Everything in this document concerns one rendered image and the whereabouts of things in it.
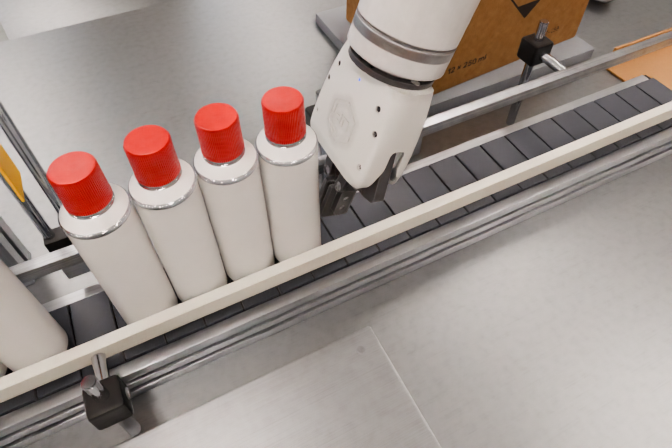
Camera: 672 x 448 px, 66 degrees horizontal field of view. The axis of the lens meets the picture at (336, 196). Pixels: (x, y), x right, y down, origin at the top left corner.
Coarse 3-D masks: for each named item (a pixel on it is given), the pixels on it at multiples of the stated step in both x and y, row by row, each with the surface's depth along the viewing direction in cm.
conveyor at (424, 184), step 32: (608, 96) 72; (640, 96) 72; (544, 128) 68; (576, 128) 68; (448, 160) 64; (480, 160) 64; (512, 160) 64; (576, 160) 64; (416, 192) 61; (448, 192) 61; (512, 192) 61; (352, 224) 58; (352, 256) 55; (288, 288) 53; (64, 320) 50; (96, 320) 50; (128, 352) 48; (64, 384) 46; (0, 416) 46
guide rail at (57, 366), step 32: (608, 128) 63; (640, 128) 64; (544, 160) 59; (480, 192) 57; (384, 224) 53; (416, 224) 55; (320, 256) 51; (224, 288) 49; (256, 288) 50; (160, 320) 46; (192, 320) 48; (64, 352) 45; (96, 352) 45; (0, 384) 43; (32, 384) 44
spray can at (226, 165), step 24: (216, 120) 38; (216, 144) 39; (240, 144) 40; (216, 168) 40; (240, 168) 41; (216, 192) 41; (240, 192) 42; (216, 216) 44; (240, 216) 44; (264, 216) 47; (216, 240) 49; (240, 240) 46; (264, 240) 49; (240, 264) 49; (264, 264) 51
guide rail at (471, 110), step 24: (624, 48) 65; (648, 48) 66; (576, 72) 62; (504, 96) 59; (528, 96) 61; (432, 120) 57; (456, 120) 58; (24, 264) 45; (48, 264) 45; (72, 264) 46
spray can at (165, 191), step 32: (160, 128) 38; (160, 160) 37; (128, 192) 40; (160, 192) 39; (192, 192) 40; (160, 224) 40; (192, 224) 42; (160, 256) 45; (192, 256) 44; (192, 288) 48
